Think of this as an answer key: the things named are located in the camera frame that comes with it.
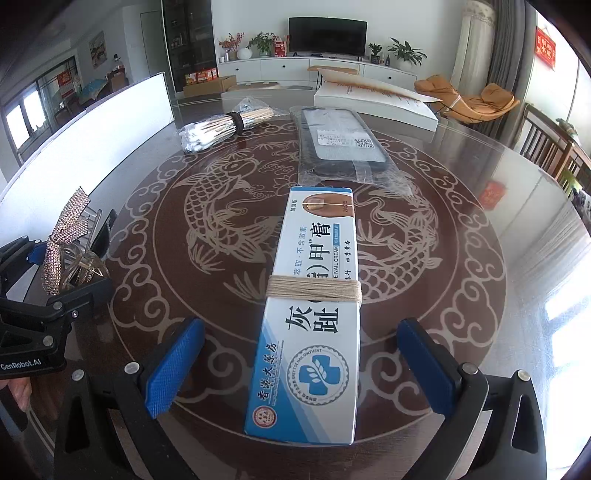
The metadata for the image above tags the orange lounge chair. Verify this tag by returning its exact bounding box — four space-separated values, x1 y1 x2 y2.
414 75 520 125

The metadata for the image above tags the blue white ointment box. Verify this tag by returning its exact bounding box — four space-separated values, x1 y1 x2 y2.
244 186 363 446

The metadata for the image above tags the wooden chair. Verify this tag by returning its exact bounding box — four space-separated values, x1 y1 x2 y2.
519 104 591 185

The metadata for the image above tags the large leafy potted plant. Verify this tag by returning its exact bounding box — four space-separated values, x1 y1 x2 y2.
387 38 428 72

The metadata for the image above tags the red flower vase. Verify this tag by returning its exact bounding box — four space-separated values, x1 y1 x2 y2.
218 32 245 63

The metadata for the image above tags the rhinestone bow hair clip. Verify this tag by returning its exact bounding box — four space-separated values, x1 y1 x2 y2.
41 186 109 297

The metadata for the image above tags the bagged grey phone case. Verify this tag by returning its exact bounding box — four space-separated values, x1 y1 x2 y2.
290 106 416 195

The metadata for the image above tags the dark glass display cabinet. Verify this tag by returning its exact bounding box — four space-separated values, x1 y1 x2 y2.
161 0 218 93

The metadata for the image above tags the cardboard sheet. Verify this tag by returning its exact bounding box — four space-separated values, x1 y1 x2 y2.
318 67 444 104

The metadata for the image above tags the black television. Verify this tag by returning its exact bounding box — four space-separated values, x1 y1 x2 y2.
288 17 369 58

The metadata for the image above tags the red wall hanging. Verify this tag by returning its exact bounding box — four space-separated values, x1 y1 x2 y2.
536 26 556 70

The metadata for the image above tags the white flat box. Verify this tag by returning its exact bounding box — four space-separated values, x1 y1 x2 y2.
314 85 439 132

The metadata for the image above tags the white door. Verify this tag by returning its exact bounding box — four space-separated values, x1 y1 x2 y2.
140 23 164 84

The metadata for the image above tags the white sheer curtain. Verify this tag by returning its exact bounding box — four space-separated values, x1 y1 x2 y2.
450 0 497 97

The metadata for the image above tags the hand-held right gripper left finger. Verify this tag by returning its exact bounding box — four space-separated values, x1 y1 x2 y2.
53 318 206 480

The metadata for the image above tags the person's left hand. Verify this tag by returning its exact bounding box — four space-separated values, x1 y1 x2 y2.
0 376 33 416

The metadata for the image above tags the bushy green potted plant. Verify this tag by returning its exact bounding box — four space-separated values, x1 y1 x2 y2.
247 31 277 57

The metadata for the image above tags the bundle of wooden sticks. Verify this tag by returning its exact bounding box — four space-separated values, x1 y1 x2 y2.
203 96 287 139

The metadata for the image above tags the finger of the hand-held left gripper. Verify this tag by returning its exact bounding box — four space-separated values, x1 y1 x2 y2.
0 210 117 325
0 237 48 296

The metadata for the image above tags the grey curtain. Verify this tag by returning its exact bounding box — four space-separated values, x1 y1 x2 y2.
478 0 539 148

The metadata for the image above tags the framed wall painting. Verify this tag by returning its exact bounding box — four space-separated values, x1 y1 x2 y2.
89 31 106 69

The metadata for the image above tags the large white panel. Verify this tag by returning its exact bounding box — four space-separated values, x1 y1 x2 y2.
0 71 175 241

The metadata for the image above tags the white TV cabinet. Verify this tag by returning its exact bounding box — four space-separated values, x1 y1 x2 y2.
217 55 419 90

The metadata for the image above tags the cardboard box of orange packets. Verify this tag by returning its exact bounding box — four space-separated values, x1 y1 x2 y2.
183 68 237 97

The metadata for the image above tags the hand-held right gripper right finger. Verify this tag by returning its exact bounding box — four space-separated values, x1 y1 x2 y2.
397 318 548 480

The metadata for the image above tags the clear bag of cotton swabs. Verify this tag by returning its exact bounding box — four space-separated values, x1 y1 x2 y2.
178 119 218 155

